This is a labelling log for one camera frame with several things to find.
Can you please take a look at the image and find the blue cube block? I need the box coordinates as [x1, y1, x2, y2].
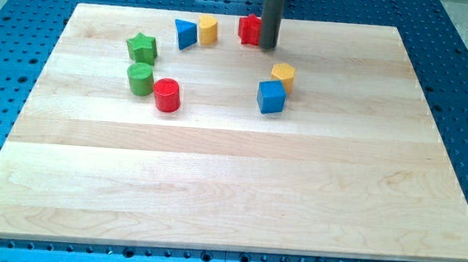
[257, 80, 286, 115]

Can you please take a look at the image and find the yellow hexagon block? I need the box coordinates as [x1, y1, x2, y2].
[270, 63, 296, 94]

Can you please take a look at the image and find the red cylinder block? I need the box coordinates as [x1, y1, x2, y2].
[152, 78, 180, 113]

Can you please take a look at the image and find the light wooden board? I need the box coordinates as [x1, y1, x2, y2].
[0, 3, 468, 262]

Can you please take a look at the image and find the red star block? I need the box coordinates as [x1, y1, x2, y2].
[237, 14, 261, 46]

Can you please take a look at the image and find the green cylinder block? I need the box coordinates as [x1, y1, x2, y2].
[127, 63, 154, 96]

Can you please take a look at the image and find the yellow half-cylinder block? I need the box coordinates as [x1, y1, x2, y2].
[199, 14, 218, 45]

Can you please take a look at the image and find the blue triangle block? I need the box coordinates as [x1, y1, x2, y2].
[175, 19, 198, 49]

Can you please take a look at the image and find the green star block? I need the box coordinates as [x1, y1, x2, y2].
[126, 32, 158, 66]

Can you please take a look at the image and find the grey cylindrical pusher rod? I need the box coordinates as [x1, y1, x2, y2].
[258, 0, 285, 50]

